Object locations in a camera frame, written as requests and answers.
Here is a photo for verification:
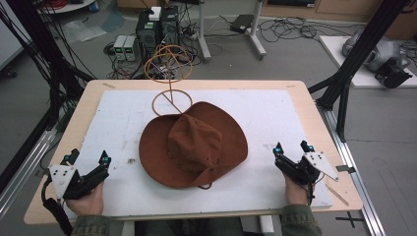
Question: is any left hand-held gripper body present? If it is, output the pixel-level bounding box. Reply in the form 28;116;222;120
48;163;111;201

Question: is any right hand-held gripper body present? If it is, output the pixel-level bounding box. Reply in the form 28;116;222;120
274;150;340;187

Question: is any brown wide-brim hat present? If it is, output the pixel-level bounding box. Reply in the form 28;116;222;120
138;100;249;191

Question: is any person's left hand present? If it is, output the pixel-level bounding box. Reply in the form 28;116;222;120
65;181;105;216

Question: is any person's right hand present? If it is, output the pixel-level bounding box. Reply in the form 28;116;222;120
283;174;316;207

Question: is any black tape piece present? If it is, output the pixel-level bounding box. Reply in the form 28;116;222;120
334;164;357;174

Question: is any thin wooden stick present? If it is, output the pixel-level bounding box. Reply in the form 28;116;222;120
325;183;350;207

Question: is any white foam board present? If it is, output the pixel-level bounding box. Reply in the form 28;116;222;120
63;88;334;218

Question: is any white table leg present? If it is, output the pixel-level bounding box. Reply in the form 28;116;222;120
258;214;276;236

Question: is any white platform board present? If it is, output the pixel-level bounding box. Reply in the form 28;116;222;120
319;34;417;89

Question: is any black device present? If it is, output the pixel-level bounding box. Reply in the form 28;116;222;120
374;58;414;89

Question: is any grey power supply unit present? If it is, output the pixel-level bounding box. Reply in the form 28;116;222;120
112;34;128;61
124;34;140;62

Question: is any grey metal desk leg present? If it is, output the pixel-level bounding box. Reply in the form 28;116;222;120
196;0;212;64
248;0;268;61

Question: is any grey robot shell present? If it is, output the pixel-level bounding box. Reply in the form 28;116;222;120
341;29;411;74

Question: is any clear plastic sheet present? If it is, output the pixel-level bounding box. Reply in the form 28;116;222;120
61;19;108;44

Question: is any black flat box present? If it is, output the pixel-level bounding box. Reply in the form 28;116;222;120
229;13;256;34

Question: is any black computer tower green label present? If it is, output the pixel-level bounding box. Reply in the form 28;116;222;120
135;11;162;57

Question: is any white round table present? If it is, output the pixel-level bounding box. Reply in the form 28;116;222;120
34;0;96;15

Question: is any white box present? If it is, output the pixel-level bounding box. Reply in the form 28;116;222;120
149;6;162;22

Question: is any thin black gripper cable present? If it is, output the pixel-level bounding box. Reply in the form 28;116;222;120
303;173;327;207

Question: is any black sleeved gripper cable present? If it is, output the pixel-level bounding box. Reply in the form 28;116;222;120
40;176;75;236

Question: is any aluminium rail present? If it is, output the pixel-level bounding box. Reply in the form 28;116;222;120
318;106;387;236
0;128;59;219

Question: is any tan wire hat stand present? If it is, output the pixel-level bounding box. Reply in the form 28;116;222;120
143;44;195;118

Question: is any black metal frame post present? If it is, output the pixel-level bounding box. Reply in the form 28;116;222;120
5;0;96;134
307;0;412;143

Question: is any tangle of black cables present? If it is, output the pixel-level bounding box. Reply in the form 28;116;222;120
258;15;358;44

